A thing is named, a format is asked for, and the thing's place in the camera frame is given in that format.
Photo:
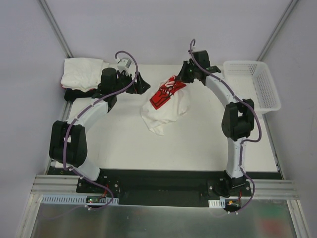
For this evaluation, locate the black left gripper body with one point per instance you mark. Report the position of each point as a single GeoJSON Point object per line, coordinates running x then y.
{"type": "Point", "coordinates": [132, 83]}

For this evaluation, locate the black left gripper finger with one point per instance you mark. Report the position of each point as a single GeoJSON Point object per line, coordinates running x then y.
{"type": "Point", "coordinates": [141, 90]}
{"type": "Point", "coordinates": [142, 84]}

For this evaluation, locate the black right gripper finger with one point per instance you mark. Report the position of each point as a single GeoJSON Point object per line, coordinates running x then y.
{"type": "Point", "coordinates": [184, 70]}
{"type": "Point", "coordinates": [186, 80]}

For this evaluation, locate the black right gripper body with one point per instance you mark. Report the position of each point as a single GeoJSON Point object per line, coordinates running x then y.
{"type": "Point", "coordinates": [186, 72]}

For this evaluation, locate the white t shirt red print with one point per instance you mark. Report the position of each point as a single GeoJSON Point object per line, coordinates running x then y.
{"type": "Point", "coordinates": [166, 105]}

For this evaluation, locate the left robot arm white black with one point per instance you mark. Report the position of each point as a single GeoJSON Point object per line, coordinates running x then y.
{"type": "Point", "coordinates": [68, 144]}

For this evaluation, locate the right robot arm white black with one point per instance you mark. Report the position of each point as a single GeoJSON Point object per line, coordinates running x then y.
{"type": "Point", "coordinates": [238, 118]}

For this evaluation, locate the white plastic basket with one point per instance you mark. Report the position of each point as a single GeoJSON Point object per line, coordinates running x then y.
{"type": "Point", "coordinates": [253, 80]}

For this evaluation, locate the folded white t shirt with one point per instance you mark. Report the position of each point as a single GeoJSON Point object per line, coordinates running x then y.
{"type": "Point", "coordinates": [82, 74]}

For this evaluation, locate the folded black t shirt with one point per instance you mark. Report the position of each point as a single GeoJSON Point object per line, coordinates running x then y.
{"type": "Point", "coordinates": [71, 95]}

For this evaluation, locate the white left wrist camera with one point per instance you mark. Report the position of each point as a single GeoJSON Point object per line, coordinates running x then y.
{"type": "Point", "coordinates": [123, 65]}

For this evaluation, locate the aluminium side rail right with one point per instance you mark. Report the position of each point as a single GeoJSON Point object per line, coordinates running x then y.
{"type": "Point", "coordinates": [276, 159]}

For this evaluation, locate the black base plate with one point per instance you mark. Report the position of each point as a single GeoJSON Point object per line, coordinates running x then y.
{"type": "Point", "coordinates": [223, 188]}

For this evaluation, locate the aluminium frame post left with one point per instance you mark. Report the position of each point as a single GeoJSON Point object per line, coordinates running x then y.
{"type": "Point", "coordinates": [55, 28]}

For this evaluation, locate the aluminium frame post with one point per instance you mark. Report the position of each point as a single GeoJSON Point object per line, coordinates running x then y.
{"type": "Point", "coordinates": [277, 29]}
{"type": "Point", "coordinates": [55, 28]}

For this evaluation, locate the aluminium frame post right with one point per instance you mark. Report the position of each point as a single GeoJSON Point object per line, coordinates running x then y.
{"type": "Point", "coordinates": [277, 29]}

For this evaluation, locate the white slotted cable duct left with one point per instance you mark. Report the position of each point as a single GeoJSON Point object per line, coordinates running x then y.
{"type": "Point", "coordinates": [79, 200]}

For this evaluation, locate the white slotted cable duct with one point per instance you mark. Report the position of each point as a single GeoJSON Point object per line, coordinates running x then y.
{"type": "Point", "coordinates": [224, 203]}
{"type": "Point", "coordinates": [79, 200]}

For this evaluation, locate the white slotted cable duct right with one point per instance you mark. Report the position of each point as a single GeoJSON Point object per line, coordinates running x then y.
{"type": "Point", "coordinates": [224, 203]}

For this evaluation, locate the aluminium front rail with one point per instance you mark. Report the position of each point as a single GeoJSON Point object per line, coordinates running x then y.
{"type": "Point", "coordinates": [72, 185]}

